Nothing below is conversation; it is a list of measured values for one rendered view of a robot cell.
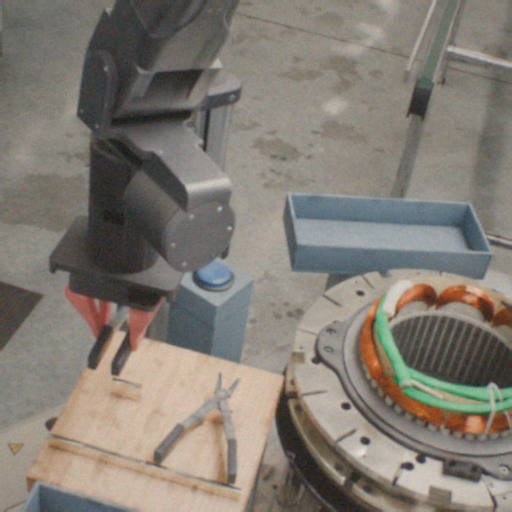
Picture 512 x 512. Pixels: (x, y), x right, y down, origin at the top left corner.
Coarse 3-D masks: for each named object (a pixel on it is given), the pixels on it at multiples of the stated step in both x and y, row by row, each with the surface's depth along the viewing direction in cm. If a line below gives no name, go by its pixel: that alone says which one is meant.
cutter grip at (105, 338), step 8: (104, 328) 78; (112, 328) 78; (104, 336) 77; (112, 336) 79; (96, 344) 76; (104, 344) 77; (96, 352) 75; (104, 352) 77; (88, 360) 75; (96, 360) 75; (88, 368) 76; (96, 368) 76
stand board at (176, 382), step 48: (96, 384) 90; (144, 384) 90; (192, 384) 91; (240, 384) 92; (96, 432) 85; (144, 432) 86; (192, 432) 87; (240, 432) 87; (48, 480) 80; (96, 480) 81; (144, 480) 82; (240, 480) 83
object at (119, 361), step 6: (126, 336) 77; (126, 342) 77; (120, 348) 76; (126, 348) 76; (120, 354) 76; (126, 354) 76; (114, 360) 75; (120, 360) 75; (126, 360) 77; (114, 366) 75; (120, 366) 75; (114, 372) 76; (120, 372) 76
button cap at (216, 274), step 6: (210, 264) 109; (216, 264) 109; (222, 264) 109; (198, 270) 108; (204, 270) 108; (210, 270) 108; (216, 270) 108; (222, 270) 108; (228, 270) 109; (198, 276) 108; (204, 276) 107; (210, 276) 107; (216, 276) 108; (222, 276) 108; (228, 276) 108; (204, 282) 107; (210, 282) 107; (216, 282) 107; (222, 282) 107; (228, 282) 108
